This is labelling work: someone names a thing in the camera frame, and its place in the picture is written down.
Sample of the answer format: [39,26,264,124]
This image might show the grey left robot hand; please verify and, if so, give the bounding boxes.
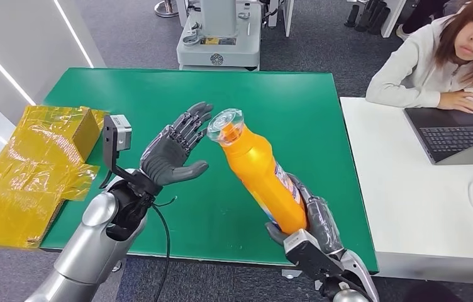
[139,101,214,187]

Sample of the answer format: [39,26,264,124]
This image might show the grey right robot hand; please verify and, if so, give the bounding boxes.
[264,172,346,255]

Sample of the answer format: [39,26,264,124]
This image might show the orange plastic bottle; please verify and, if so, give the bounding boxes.
[206,108,309,236]

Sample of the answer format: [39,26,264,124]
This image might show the green table mat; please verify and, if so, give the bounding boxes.
[38,67,381,275]

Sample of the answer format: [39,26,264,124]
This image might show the white desk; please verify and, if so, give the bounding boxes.
[339,97,473,287]

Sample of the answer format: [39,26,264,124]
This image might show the grey machine base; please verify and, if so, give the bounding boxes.
[175,0,263,72]

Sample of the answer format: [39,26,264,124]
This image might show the yellow taped cardboard box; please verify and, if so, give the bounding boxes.
[0,104,111,251]

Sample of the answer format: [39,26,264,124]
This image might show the chrome stand base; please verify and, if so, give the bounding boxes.
[153,0,179,19]

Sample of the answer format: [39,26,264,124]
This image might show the dark grey laptop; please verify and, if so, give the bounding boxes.
[403,104,473,166]

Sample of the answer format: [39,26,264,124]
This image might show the person's hand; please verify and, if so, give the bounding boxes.
[437,91,473,114]

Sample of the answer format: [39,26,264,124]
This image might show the person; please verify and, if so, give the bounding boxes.
[365,0,473,114]

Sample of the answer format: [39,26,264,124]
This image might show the black boots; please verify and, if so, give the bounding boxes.
[343,0,391,35]

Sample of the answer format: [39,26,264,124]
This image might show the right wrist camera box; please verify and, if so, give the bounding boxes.
[282,228,346,281]

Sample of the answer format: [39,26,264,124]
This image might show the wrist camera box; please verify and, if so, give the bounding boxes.
[99,114,133,189]
[282,228,346,281]

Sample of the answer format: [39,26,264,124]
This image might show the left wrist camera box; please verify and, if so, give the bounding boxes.
[99,114,133,189]

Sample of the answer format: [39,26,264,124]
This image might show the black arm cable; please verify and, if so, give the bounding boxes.
[150,196,178,302]

